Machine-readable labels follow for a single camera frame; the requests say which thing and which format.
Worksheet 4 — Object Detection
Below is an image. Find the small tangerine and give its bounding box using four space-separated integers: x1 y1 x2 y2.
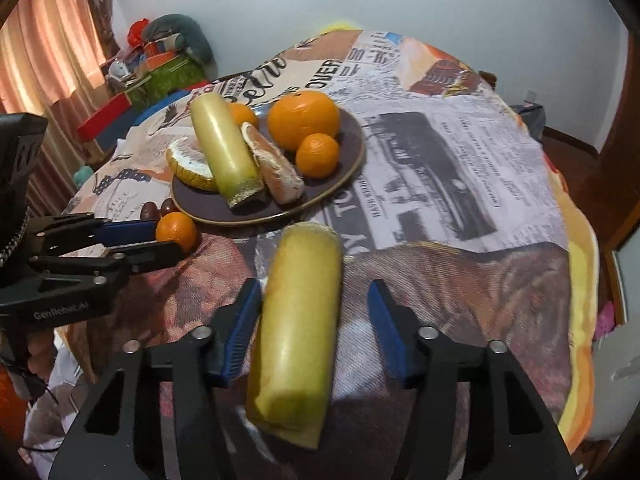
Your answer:
155 211 199 255
295 132 341 179

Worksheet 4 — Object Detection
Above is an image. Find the wooden door frame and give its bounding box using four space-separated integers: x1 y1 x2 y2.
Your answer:
595 25 640 256

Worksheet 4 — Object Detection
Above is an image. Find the green storage bag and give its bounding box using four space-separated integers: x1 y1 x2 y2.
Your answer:
122 55 208 111

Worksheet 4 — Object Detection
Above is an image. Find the orange curtain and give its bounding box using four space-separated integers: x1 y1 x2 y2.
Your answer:
0 0 121 221

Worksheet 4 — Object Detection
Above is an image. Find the red plastic bag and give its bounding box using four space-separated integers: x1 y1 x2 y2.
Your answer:
127 18 151 48

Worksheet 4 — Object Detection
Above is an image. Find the sugarcane piece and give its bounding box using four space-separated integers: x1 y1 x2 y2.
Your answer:
245 221 344 451
190 92 265 209

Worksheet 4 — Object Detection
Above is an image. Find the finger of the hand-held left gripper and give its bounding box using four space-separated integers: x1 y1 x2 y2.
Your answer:
27 240 185 288
27 212 161 257

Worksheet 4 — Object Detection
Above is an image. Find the brown patterned curtain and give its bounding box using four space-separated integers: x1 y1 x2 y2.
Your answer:
85 0 121 56

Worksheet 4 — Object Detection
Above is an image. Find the medium orange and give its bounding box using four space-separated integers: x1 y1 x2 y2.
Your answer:
227 102 261 131

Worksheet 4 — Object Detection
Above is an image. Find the printed blanket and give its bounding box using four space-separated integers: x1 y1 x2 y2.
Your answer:
60 29 601 480

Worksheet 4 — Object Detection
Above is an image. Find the red box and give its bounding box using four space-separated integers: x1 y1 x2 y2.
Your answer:
76 94 135 142

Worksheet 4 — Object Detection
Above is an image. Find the large orange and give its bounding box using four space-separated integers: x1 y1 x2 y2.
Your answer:
266 89 342 152

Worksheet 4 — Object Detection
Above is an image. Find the grey backpack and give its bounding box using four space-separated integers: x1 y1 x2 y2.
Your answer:
510 102 547 141

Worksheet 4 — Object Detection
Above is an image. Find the orange box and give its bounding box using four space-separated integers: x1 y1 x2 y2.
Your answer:
142 42 181 61

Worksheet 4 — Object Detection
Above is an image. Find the dark purple plate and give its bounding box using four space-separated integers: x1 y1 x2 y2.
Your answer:
171 95 366 226

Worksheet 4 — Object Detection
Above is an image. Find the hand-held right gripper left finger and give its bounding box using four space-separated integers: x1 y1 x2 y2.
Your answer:
47 277 263 480

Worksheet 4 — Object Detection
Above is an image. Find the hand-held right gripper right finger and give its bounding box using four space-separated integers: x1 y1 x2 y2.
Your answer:
367 279 583 480

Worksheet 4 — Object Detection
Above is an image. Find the peeled pomelo segment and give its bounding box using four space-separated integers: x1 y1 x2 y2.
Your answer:
240 121 306 206
166 135 219 192

